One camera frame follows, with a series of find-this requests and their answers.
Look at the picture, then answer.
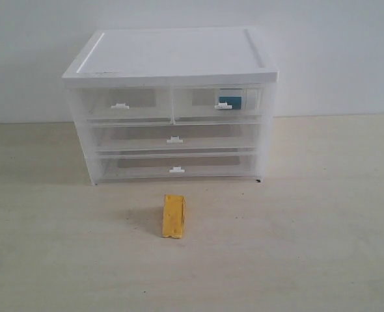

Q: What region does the yellow cheese block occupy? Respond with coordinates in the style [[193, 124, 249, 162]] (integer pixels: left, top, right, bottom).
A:
[[162, 194, 186, 239]]

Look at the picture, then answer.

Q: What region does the white bottle teal label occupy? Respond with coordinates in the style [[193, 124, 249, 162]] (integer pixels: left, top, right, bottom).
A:
[[218, 88, 258, 111]]

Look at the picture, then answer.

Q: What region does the clear bottom wide drawer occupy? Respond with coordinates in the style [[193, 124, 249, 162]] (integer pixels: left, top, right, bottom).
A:
[[100, 155, 262, 181]]

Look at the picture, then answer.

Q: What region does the clear wide drawer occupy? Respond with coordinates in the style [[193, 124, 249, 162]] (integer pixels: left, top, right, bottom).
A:
[[93, 124, 261, 153], [100, 155, 262, 181]]

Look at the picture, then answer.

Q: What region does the clear middle wide drawer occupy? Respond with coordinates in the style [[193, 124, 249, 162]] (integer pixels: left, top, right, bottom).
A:
[[93, 124, 261, 153]]

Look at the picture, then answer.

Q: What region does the white plastic drawer cabinet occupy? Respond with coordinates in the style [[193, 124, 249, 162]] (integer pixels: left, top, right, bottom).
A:
[[62, 26, 279, 185]]

